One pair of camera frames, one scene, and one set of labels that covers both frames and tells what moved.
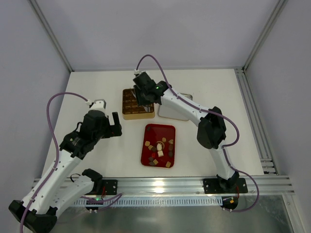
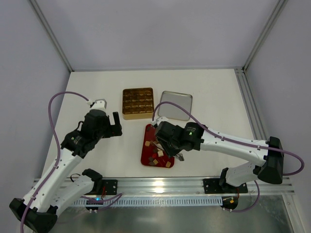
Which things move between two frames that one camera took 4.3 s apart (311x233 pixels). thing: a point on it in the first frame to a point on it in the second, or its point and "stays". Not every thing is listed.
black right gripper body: x=144 y=98 to x=166 y=144
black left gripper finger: x=115 y=118 stays
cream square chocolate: x=160 y=153 stays
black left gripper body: x=112 y=128 stays
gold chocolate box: x=131 y=110 stays
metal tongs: x=146 y=107 to x=179 y=155
